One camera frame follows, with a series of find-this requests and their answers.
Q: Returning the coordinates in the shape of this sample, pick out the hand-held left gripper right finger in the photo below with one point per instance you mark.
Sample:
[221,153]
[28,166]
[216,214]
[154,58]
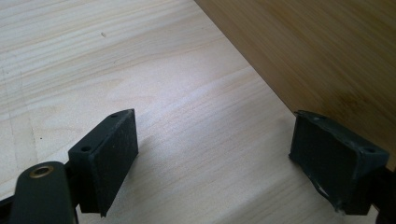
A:
[330,161]

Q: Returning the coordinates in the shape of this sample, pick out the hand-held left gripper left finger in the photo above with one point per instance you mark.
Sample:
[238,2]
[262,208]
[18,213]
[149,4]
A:
[106,161]

